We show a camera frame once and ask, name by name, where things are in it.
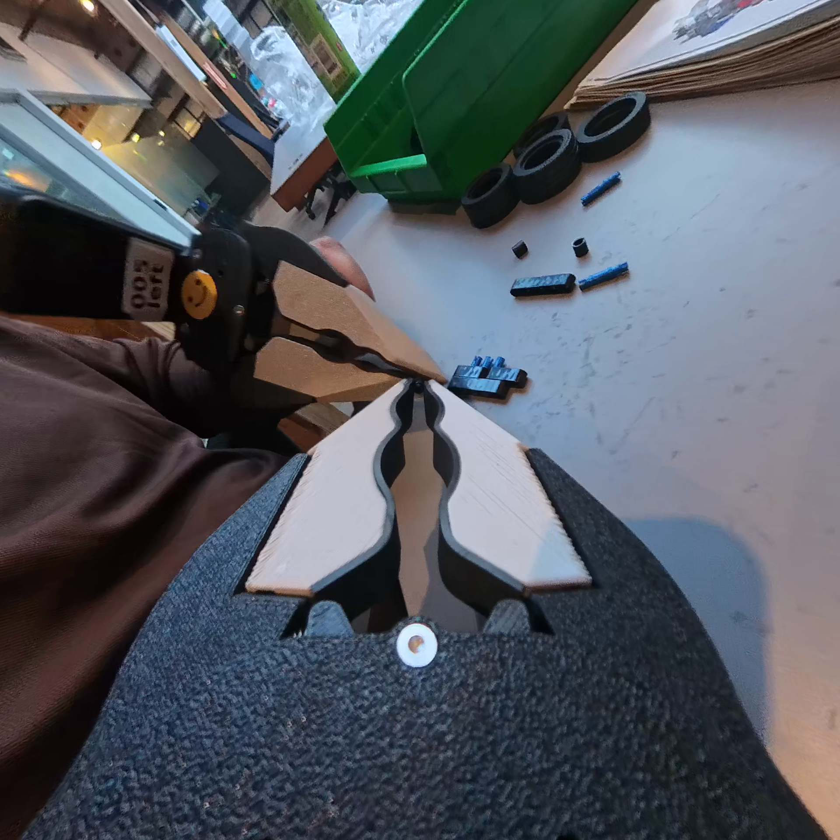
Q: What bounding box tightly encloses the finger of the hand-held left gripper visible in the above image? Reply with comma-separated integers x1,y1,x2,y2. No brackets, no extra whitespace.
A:
251,336,409,404
271,260,448,384

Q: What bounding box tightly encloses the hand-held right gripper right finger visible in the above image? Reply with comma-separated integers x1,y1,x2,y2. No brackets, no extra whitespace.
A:
423,381,593,616

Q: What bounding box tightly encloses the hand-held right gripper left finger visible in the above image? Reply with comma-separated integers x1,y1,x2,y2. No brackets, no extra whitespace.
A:
245,379,416,619

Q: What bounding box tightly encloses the long black brick beam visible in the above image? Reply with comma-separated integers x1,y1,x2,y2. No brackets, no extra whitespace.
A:
448,375,514,400

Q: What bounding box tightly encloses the green plastic bin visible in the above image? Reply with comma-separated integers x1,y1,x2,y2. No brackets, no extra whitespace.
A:
323,0,641,214

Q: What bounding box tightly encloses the wood-trimmed long desk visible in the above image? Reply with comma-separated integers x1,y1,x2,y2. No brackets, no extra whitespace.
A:
270,118,342,212

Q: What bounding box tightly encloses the white desk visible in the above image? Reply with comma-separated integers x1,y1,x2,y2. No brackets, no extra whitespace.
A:
249,79,840,840

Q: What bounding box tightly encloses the person's left hand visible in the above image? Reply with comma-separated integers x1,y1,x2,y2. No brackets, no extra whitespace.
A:
307,235,378,301

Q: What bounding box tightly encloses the black rolling office chair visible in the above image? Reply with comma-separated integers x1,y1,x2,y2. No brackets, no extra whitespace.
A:
304,174,357,225

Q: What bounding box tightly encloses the black brick beam with holes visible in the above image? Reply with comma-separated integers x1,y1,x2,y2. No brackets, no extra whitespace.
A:
510,272,577,298

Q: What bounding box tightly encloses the clear plastic bag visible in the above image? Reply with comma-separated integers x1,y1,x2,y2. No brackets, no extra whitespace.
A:
249,0,421,122

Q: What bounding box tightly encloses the person's brown sweater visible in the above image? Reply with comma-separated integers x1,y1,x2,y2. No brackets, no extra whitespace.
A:
0,394,309,834

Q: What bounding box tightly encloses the open instruction booklet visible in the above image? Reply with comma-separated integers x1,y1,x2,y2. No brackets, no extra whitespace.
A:
564,0,840,111

